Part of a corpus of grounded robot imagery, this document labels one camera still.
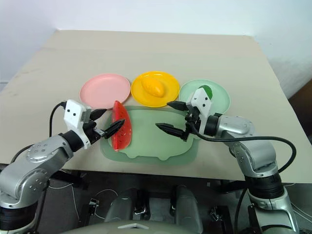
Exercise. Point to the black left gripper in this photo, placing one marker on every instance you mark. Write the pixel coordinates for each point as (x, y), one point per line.
(91, 131)

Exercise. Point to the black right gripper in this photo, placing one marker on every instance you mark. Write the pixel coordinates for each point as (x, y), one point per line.
(192, 119)

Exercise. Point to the red watermelon slice toy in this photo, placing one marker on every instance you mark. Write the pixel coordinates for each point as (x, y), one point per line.
(120, 111)

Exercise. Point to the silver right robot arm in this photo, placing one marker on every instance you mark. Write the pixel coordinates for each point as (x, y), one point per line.
(256, 151)

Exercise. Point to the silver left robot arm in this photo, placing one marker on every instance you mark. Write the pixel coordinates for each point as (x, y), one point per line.
(36, 165)

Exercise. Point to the pink plate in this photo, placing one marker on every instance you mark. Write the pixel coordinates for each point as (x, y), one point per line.
(104, 90)

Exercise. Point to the yellow plate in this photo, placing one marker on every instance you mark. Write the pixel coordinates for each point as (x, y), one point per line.
(168, 83)

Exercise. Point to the dark green toy item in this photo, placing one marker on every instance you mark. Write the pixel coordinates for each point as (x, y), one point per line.
(207, 91)

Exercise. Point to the light green plate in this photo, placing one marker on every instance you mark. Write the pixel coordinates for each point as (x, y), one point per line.
(219, 95)

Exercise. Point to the light green tray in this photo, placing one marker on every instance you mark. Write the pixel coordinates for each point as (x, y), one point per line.
(151, 141)

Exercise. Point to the yellow mango toy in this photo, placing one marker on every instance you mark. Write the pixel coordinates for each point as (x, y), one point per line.
(153, 87)

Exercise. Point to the grey rounded robot leg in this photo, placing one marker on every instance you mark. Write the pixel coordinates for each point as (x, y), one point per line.
(126, 202)
(186, 204)

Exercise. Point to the small metal clamp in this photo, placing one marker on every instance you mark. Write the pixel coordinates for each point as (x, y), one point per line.
(215, 213)
(92, 206)

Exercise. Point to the grey-green robot torso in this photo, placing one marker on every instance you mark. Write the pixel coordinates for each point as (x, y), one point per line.
(170, 229)

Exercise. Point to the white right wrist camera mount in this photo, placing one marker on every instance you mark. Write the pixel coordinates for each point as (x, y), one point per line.
(203, 102)

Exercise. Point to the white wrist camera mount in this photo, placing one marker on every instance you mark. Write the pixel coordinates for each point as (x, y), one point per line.
(203, 102)
(73, 112)

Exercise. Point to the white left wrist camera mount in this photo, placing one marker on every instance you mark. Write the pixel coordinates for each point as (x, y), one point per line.
(73, 112)

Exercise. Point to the black table frame bar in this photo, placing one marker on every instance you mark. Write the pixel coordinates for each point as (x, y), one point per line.
(70, 179)
(232, 186)

